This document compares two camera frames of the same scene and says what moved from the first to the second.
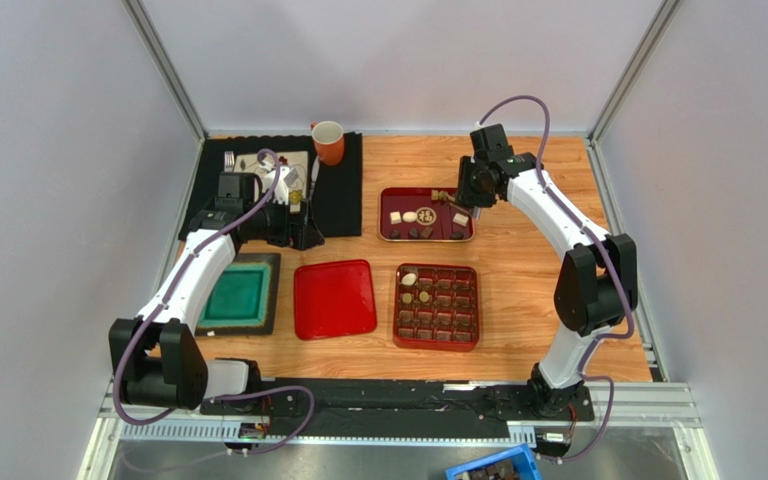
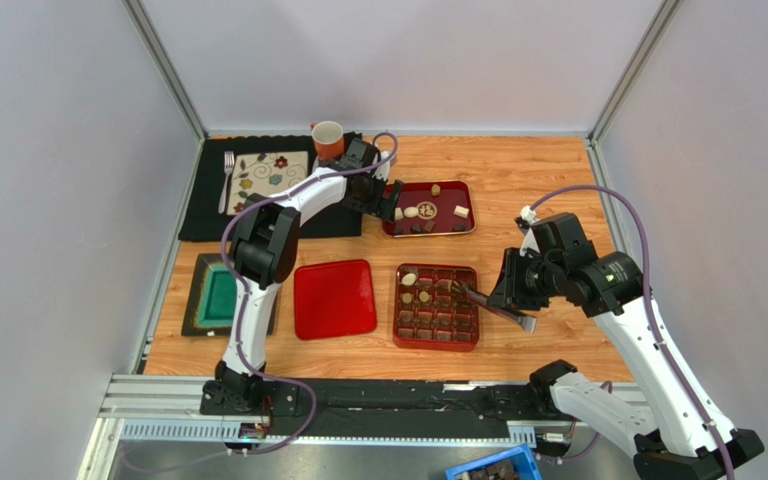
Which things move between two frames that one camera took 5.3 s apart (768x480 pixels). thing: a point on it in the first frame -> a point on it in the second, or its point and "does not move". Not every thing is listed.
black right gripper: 463,192 -> 507,287
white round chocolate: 409,279 does not move
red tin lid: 333,299 does not move
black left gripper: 301,236 -> 380,206
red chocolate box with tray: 436,307 does not move
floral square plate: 268,173 does not move
